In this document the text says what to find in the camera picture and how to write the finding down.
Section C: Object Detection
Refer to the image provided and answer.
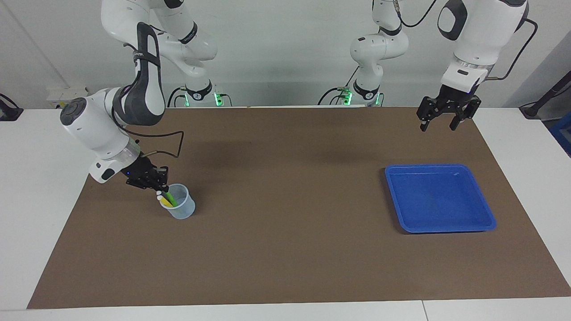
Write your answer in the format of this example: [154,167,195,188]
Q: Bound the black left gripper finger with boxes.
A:
[417,97,440,132]
[451,96,481,131]

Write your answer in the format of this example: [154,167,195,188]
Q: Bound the blue plastic tray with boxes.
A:
[385,164,497,234]

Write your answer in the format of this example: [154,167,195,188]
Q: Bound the clear plastic cup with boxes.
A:
[161,183,196,219]

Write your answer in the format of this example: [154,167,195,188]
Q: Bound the black angled stand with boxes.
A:
[520,71,571,119]

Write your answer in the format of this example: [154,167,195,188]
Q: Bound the blue crate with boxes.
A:
[549,112,571,157]

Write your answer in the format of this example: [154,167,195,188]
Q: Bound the brown table mat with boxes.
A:
[27,106,571,309]

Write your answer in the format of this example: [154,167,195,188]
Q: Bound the black stand base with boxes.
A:
[0,93,24,121]

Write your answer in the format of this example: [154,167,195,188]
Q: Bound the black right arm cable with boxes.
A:
[112,89,184,159]

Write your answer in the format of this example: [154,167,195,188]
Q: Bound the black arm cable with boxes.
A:
[112,89,184,159]
[393,0,538,81]

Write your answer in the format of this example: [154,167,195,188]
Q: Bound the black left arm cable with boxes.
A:
[393,0,538,81]

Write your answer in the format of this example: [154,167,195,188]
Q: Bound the black right base cables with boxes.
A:
[168,86,188,108]

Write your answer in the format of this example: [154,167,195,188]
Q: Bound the black base cables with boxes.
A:
[318,66,361,106]
[168,86,188,108]

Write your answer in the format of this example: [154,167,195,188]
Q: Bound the black left base cables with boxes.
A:
[318,66,361,106]

